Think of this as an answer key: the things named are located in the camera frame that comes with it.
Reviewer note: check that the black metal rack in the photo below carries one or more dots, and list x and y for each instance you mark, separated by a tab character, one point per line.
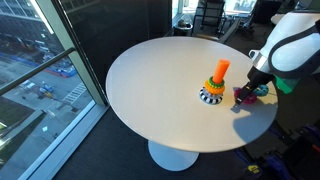
209	13

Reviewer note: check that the orange stacking peg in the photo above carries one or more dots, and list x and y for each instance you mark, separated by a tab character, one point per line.
221	68

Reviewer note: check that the white table pedestal base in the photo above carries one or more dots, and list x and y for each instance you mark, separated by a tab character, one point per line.
171	159

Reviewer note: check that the round white table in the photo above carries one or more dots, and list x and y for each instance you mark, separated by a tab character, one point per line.
154	88

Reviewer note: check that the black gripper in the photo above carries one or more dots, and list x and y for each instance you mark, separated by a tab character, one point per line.
256	78

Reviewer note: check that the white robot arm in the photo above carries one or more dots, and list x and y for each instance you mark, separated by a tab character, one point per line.
291	52

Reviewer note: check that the metal window handrail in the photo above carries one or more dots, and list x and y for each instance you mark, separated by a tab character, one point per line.
35	71

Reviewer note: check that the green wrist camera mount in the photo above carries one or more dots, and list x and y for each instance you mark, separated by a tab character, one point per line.
286	85

